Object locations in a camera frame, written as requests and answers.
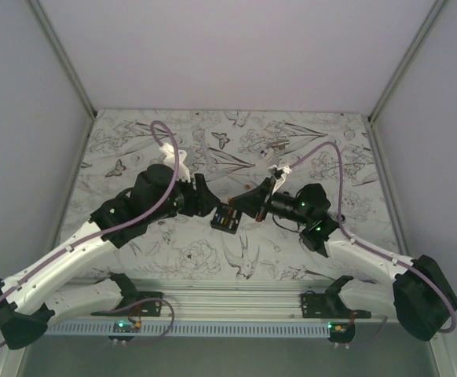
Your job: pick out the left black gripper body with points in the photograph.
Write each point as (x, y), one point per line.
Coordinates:
(188, 206)

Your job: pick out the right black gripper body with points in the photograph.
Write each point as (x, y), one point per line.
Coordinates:
(262, 211)

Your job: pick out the black fuse box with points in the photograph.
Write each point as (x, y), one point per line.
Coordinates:
(226, 219)

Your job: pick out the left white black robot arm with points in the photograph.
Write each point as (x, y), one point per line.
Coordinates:
(153, 197)

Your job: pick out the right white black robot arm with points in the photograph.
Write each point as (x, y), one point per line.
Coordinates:
(413, 291)

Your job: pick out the white plastic tool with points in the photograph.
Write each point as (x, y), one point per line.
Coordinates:
(266, 159)

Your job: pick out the floral patterned mat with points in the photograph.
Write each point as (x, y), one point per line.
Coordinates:
(330, 149)

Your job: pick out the left small circuit board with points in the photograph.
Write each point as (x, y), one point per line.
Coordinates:
(124, 331)

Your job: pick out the small circuit board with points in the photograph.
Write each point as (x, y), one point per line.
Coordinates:
(124, 331)
(341, 334)

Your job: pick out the right small circuit board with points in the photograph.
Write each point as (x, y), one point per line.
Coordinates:
(341, 334)

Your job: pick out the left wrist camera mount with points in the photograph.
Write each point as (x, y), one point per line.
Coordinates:
(176, 161)

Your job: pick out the aluminium rail frame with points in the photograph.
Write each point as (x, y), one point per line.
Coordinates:
(228, 302)

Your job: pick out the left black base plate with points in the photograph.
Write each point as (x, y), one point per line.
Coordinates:
(146, 309)

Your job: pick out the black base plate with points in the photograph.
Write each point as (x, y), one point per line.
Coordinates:
(146, 309)
(325, 306)

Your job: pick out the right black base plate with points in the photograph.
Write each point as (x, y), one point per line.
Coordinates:
(325, 306)

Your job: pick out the white slotted cable duct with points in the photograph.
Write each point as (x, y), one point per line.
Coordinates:
(183, 328)

